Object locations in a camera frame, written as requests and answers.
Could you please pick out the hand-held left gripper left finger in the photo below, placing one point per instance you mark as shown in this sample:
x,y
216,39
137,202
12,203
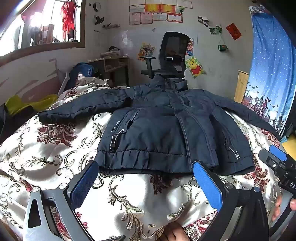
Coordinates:
x,y
84,183

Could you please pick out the floral printed satin bedspread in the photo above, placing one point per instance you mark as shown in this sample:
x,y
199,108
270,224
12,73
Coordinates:
x,y
46,150

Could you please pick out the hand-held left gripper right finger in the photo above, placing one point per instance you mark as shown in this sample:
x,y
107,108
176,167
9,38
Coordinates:
x,y
207,183

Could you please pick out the colourful cartoon wall poster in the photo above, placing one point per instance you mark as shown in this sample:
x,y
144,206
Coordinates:
x,y
146,52

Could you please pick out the small wall rack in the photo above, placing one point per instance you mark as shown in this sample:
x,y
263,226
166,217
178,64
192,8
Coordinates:
x,y
111,26

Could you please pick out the cartoon poster behind chair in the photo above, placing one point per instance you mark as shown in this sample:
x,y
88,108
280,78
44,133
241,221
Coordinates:
x,y
190,46

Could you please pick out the red hanging ornament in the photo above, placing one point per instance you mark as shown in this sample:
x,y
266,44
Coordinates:
x,y
68,18

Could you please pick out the white bar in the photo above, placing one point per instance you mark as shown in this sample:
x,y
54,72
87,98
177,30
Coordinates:
x,y
63,82

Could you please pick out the person's right hand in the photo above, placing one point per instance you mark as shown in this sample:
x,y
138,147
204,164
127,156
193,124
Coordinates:
x,y
276,208

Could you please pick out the yellow bear wall poster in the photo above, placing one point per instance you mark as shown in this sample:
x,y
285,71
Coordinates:
x,y
195,67

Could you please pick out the small green hanging bag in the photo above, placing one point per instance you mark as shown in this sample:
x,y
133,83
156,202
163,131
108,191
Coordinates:
x,y
222,48

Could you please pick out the blue backpack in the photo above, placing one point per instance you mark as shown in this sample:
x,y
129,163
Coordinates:
x,y
82,71

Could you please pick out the dark navy padded jacket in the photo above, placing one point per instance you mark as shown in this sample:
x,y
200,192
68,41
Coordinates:
x,y
157,120

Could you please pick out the yellow green cloth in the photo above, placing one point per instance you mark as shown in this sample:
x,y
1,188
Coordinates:
x,y
20,104

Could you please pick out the green wall photo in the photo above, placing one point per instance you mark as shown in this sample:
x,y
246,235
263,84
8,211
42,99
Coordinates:
x,y
215,29

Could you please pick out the round white wall clock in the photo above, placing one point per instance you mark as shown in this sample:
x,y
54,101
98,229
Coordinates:
x,y
97,6

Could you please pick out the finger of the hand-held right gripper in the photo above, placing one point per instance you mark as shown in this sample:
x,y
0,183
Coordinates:
x,y
268,160
278,152

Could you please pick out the wooden framed window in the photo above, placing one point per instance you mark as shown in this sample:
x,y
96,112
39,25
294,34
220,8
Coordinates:
x,y
34,23

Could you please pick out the light wooden board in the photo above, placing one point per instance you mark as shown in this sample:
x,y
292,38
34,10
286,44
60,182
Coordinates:
x,y
241,85

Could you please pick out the group of wall certificates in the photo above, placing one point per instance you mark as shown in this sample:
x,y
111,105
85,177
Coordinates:
x,y
159,14

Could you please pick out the black mesh office chair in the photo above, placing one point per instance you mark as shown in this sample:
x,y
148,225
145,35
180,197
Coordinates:
x,y
175,46

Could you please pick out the wooden desk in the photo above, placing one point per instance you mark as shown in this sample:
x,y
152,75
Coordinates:
x,y
113,63

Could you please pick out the black and white wall photo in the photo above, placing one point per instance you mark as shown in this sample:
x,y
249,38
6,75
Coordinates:
x,y
203,21

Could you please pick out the red paper envelope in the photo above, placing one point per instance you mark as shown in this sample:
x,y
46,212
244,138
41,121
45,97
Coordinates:
x,y
233,31

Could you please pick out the blue dotted printed curtain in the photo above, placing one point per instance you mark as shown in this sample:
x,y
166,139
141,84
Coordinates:
x,y
270,69

